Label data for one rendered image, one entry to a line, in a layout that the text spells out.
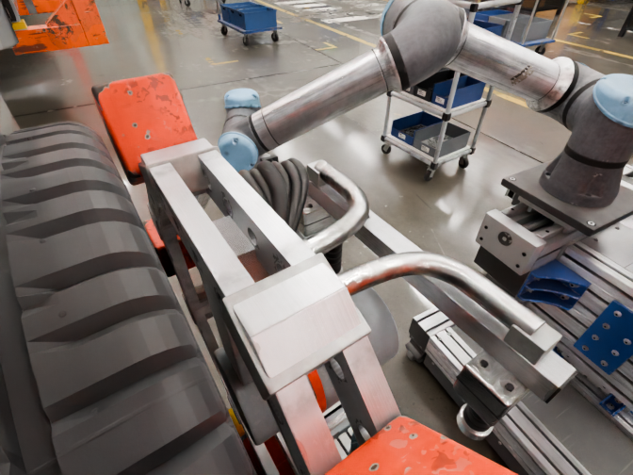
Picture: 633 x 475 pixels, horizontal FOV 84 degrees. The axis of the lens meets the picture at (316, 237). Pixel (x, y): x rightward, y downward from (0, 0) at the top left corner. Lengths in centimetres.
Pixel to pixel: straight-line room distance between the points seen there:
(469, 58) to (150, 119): 64
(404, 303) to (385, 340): 119
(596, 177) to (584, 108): 14
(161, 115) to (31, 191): 21
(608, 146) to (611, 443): 83
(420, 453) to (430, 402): 125
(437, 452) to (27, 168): 24
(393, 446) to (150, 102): 35
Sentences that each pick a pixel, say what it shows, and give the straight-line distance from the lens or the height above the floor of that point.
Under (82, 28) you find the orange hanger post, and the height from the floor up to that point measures 65.
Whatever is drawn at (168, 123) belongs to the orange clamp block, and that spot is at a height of 112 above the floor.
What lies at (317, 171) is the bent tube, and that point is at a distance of 52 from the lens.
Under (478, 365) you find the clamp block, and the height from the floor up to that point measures 95.
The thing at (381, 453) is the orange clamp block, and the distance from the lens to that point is 20.
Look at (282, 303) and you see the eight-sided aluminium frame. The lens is 19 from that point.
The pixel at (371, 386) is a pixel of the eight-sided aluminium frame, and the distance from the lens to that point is 21.
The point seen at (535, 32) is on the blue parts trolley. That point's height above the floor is 29.
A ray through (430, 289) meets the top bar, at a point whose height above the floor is 97.
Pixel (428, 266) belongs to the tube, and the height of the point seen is 101.
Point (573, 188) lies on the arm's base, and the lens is 94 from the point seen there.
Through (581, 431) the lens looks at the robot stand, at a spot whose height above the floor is 21.
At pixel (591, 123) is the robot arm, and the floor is 98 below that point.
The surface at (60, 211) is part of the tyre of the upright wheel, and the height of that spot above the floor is 118.
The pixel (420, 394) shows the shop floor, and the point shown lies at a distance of 144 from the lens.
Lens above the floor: 127
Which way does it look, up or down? 42 degrees down
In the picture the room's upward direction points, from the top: straight up
